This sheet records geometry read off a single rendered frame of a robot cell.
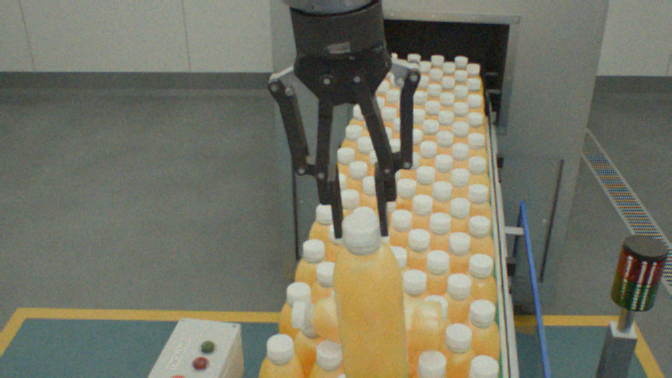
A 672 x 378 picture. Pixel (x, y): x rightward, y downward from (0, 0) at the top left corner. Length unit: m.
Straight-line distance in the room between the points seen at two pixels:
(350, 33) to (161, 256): 2.77
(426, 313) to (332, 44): 0.54
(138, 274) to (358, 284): 2.53
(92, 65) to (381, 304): 4.70
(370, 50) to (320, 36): 0.05
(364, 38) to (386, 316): 0.30
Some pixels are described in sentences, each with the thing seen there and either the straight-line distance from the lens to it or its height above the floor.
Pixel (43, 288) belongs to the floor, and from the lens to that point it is 3.22.
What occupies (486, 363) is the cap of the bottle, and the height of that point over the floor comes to 1.12.
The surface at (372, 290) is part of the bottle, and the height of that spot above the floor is 1.39.
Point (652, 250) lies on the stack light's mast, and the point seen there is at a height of 1.26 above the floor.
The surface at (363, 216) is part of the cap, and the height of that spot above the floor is 1.45.
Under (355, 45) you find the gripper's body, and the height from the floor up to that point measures 1.65.
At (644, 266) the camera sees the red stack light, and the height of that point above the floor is 1.24.
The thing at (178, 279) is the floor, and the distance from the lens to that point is 3.09.
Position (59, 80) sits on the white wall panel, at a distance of 5.40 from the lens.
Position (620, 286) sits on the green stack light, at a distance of 1.09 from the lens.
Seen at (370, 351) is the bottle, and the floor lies 1.31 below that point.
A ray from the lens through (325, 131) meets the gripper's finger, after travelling 0.60.
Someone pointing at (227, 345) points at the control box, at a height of 1.10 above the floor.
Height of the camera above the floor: 1.81
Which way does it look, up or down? 29 degrees down
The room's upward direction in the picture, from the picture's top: straight up
